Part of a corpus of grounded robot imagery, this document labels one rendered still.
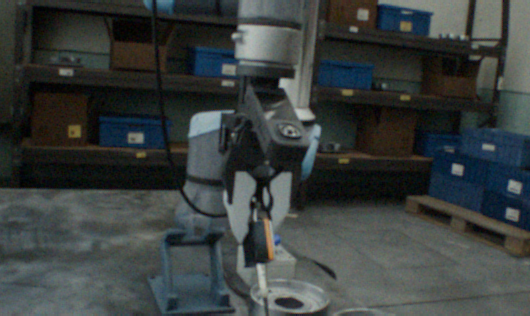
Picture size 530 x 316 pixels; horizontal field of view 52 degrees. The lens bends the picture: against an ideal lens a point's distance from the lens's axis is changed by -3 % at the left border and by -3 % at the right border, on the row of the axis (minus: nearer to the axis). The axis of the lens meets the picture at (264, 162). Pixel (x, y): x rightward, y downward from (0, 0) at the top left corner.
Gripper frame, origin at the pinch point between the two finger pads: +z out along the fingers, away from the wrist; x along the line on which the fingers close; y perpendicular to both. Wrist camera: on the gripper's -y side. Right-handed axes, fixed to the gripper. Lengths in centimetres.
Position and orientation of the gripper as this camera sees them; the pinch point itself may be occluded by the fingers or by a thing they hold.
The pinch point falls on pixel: (257, 234)
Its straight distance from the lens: 67.4
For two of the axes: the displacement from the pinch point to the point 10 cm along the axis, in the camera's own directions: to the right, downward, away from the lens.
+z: -0.9, 9.8, 1.7
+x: -9.3, -0.2, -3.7
